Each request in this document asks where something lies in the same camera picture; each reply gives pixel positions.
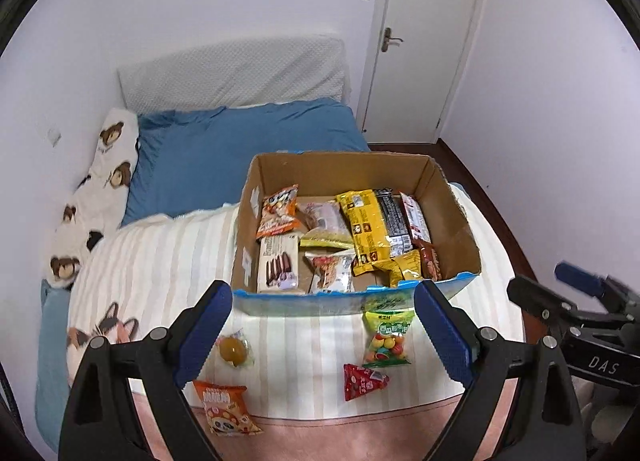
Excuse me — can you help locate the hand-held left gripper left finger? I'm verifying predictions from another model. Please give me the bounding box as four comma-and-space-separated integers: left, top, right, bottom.
59, 280, 235, 461

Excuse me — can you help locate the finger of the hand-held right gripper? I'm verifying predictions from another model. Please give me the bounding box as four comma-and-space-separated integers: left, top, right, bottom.
506, 275, 583, 329
554, 262, 640, 314

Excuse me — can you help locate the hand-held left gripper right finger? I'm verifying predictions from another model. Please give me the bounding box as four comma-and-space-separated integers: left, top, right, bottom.
414, 280, 587, 461

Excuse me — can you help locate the brown snack packet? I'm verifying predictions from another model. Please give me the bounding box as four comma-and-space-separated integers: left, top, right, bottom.
417, 241, 443, 283

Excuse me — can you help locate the yellow chips packet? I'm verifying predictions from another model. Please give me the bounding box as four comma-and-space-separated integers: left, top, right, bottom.
352, 249, 423, 289

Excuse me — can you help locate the white chocolate stick biscuit packet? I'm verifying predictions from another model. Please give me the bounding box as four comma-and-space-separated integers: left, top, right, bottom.
256, 233, 301, 294

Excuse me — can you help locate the red and white long packet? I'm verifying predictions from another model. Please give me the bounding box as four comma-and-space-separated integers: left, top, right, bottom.
399, 192, 432, 244

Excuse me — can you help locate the black long snack packet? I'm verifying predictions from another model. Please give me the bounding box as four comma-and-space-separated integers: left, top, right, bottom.
375, 187, 415, 249

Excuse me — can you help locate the yellow long snack packet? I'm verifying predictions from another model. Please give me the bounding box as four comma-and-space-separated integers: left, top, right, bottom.
335, 189, 408, 277

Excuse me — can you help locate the white and red snack packet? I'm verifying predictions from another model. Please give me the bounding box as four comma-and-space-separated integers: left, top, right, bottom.
305, 249, 357, 294

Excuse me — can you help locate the orange panda snack packet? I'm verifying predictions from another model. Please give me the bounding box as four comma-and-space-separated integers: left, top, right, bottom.
256, 184, 308, 240
192, 380, 263, 437

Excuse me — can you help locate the clear pastry packet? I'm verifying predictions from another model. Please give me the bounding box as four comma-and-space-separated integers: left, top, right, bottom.
298, 199, 356, 250

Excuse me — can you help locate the printed cardboard box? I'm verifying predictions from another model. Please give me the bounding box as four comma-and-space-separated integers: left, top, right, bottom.
231, 152, 483, 318

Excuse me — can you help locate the green candy packet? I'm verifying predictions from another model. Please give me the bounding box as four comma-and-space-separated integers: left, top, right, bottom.
362, 310, 415, 369

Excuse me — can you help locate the striped pink cat blanket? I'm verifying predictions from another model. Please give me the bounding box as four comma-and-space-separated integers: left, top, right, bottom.
67, 183, 526, 461

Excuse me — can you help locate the red triangular snack packet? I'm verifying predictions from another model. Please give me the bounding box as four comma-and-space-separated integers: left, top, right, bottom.
342, 363, 391, 403

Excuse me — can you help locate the blue bed sheet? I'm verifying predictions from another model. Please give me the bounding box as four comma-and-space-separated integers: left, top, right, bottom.
35, 281, 76, 452

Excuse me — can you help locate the white bear print pillow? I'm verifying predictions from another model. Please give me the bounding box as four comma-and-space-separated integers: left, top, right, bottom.
42, 108, 141, 289

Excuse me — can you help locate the blue pillow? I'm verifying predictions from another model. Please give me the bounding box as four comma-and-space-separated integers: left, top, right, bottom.
120, 98, 371, 226

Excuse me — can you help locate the grey padded headboard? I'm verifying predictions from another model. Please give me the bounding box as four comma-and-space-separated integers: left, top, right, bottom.
117, 33, 348, 114

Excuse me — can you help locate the white door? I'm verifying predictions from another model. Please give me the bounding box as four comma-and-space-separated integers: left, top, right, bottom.
357, 0, 488, 144

